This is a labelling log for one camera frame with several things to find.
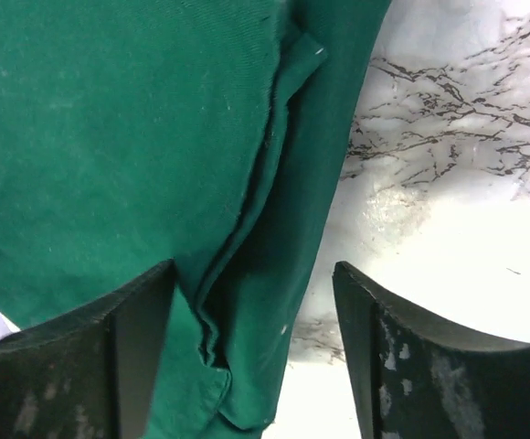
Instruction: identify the dark green surgical drape cloth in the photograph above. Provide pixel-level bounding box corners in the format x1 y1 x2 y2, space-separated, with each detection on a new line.
0 0 388 438

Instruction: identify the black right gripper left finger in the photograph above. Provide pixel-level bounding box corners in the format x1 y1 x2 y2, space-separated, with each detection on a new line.
0 261 175 438

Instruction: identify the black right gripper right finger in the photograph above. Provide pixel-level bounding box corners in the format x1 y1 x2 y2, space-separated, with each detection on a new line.
333 262 530 439

